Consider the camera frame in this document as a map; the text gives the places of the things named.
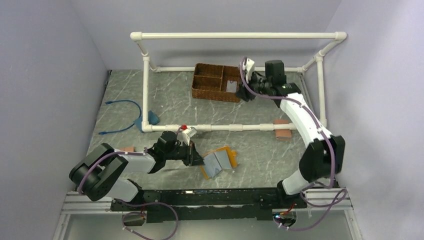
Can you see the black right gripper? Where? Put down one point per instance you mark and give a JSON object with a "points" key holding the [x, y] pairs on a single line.
{"points": [[245, 93]]}

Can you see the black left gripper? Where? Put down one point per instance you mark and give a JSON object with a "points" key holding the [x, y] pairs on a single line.
{"points": [[193, 157]]}

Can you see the grey blue credit card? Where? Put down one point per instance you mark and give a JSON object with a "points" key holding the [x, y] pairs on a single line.
{"points": [[231, 86]]}

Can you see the blue credit cards stack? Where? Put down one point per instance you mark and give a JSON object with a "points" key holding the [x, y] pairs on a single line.
{"points": [[215, 162]]}

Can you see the orange card holder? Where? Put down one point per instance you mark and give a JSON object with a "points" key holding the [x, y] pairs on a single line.
{"points": [[231, 153]]}

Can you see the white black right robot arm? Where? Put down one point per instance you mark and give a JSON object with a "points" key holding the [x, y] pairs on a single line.
{"points": [[323, 156]]}

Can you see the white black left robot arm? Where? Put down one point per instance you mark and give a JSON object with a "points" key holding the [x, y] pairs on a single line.
{"points": [[99, 174]]}

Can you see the brown woven wicker basket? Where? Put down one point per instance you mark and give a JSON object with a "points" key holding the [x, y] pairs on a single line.
{"points": [[210, 81]]}

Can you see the teal blue pouch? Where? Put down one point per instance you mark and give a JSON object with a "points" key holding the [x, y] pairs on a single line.
{"points": [[153, 119]]}

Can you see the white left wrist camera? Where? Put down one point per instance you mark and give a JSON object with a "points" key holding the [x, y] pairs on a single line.
{"points": [[187, 133]]}

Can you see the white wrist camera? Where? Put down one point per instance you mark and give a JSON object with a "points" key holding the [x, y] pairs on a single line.
{"points": [[187, 133], [248, 67]]}

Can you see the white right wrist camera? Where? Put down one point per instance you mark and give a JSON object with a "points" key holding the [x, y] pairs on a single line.
{"points": [[248, 67]]}

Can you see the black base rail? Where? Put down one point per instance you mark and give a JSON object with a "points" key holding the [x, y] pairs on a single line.
{"points": [[211, 204]]}

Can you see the aluminium extrusion frame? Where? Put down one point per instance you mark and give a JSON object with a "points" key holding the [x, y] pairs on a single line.
{"points": [[317, 199]]}

